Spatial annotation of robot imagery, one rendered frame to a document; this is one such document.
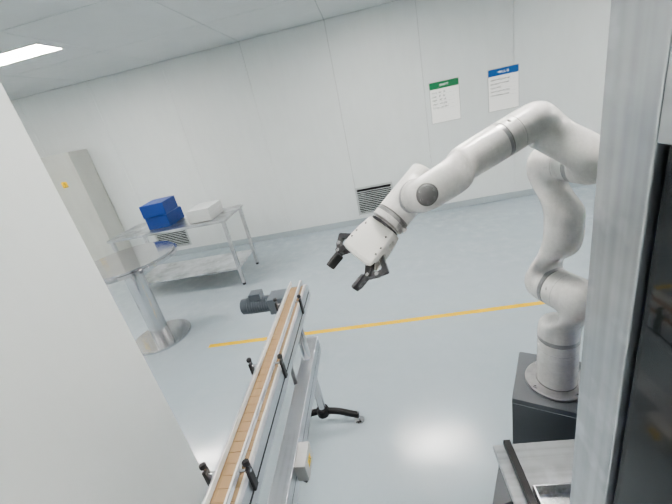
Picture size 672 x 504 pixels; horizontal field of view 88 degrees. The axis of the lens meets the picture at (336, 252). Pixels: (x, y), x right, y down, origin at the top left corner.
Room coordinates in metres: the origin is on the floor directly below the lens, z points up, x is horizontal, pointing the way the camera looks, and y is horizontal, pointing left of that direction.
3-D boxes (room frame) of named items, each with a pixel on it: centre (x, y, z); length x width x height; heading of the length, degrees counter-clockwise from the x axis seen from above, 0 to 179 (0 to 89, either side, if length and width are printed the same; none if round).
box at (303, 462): (1.08, 0.33, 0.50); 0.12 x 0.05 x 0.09; 171
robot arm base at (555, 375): (0.89, -0.64, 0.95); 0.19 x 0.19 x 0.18
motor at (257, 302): (1.87, 0.48, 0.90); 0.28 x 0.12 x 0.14; 81
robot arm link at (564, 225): (0.92, -0.64, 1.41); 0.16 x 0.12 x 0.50; 10
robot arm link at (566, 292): (0.86, -0.65, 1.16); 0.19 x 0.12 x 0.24; 10
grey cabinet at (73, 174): (6.01, 4.17, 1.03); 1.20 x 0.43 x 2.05; 81
